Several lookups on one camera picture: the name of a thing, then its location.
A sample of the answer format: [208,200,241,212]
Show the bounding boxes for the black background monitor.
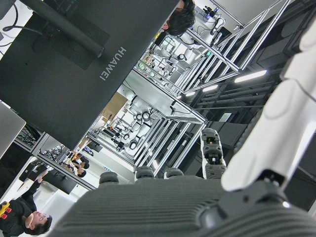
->
[41,167,77,195]

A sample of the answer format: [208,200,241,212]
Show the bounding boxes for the seated person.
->
[65,150,90,178]

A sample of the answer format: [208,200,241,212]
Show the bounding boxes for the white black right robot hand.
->
[48,24,316,237]

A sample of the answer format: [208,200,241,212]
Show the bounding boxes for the aluminium frame cell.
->
[85,69,208,171]
[184,0,292,93]

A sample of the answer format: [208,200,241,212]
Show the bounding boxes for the black Huawei monitor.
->
[0,0,180,151]

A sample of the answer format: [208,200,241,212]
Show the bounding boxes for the yellow red controller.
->
[0,201,13,220]

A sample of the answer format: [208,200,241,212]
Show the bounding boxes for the silver monitor back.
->
[0,101,27,159]

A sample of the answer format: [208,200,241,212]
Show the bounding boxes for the person in black jacket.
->
[0,170,53,237]

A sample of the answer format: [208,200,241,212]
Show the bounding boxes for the person with black hair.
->
[161,0,207,69]

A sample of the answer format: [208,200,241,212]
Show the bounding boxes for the long ceiling light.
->
[234,70,268,83]

